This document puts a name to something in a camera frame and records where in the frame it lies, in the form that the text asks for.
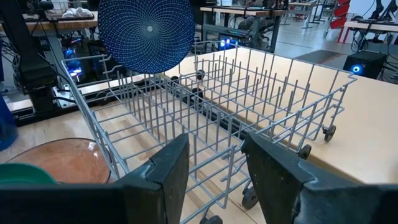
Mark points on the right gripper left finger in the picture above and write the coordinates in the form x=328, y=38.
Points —
x=93, y=205

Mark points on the black computer tower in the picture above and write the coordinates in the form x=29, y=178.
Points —
x=370, y=60

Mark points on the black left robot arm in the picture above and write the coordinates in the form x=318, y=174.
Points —
x=34, y=71

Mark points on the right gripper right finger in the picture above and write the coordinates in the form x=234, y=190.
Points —
x=311, y=202

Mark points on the black and white plate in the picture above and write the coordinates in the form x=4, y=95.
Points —
x=146, y=34

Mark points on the dark green bowl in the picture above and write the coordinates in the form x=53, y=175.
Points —
x=68, y=161

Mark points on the blue water bottle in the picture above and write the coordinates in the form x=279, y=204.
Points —
x=6, y=130

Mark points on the light wood desk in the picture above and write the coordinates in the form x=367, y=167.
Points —
x=357, y=140

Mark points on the wooden workbench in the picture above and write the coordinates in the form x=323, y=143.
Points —
x=373, y=26
x=46, y=25
x=242, y=12

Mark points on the green plate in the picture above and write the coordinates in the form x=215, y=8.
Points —
x=21, y=175

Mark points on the red shelf rack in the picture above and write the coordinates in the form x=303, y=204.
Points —
x=340, y=12

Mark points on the white cloth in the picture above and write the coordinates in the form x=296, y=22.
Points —
x=77, y=12

